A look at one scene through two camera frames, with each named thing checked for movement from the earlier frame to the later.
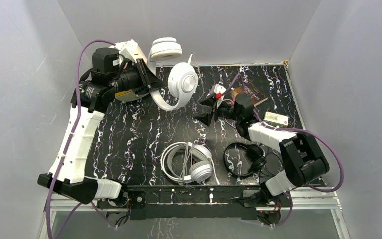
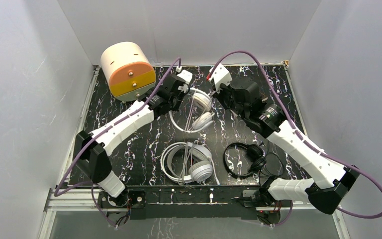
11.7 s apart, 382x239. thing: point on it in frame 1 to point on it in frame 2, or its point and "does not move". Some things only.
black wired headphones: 255,154 does not move
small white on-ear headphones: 183,79 to 202,100
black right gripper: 206,118 to 219,96
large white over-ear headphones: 200,160 does not move
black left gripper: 143,76 to 176,91
